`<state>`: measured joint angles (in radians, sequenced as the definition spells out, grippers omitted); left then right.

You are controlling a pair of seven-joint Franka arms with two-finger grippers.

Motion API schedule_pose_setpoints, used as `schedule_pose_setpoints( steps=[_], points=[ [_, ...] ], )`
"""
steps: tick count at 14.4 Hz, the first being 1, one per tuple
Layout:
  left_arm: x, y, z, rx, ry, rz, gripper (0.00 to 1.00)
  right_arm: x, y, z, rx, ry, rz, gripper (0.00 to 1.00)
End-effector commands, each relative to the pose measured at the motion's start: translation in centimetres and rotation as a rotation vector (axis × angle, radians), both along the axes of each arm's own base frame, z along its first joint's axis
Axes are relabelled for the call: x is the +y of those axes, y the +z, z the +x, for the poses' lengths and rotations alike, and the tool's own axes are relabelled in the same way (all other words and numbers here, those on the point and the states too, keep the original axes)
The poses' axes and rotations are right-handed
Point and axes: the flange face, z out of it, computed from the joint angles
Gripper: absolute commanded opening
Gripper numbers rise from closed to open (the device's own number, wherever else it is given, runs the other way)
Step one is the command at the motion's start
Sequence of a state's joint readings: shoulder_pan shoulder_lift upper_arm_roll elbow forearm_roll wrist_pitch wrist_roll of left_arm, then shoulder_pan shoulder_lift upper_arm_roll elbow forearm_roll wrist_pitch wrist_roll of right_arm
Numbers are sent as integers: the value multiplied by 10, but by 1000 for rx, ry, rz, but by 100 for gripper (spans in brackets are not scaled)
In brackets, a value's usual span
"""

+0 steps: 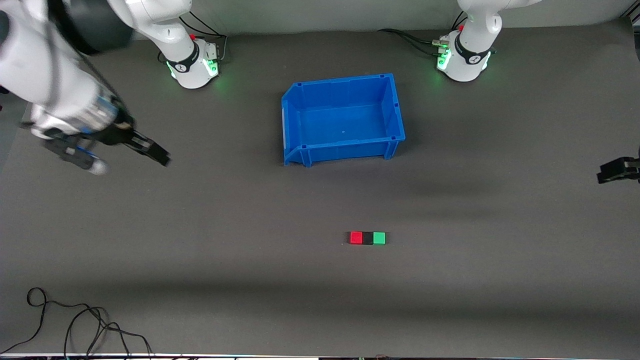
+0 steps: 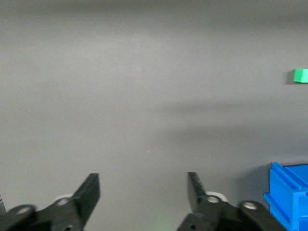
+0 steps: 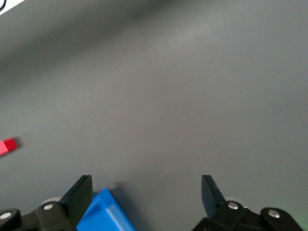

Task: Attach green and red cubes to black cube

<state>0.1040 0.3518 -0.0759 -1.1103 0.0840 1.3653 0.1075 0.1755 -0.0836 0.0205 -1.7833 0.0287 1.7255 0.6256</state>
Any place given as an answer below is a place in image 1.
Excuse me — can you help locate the black base power cable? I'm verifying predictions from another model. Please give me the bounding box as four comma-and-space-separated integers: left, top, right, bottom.
179, 10, 228, 63
377, 28, 443, 47
400, 32, 443, 57

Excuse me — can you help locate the dark grey table mat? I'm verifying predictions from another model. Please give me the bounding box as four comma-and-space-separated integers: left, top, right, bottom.
0, 17, 640, 357

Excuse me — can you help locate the thin black loose cable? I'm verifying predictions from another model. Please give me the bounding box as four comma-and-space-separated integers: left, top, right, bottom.
0, 287, 154, 357

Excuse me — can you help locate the blue plastic storage bin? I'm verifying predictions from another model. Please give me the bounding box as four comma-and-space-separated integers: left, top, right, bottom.
281, 73, 406, 168

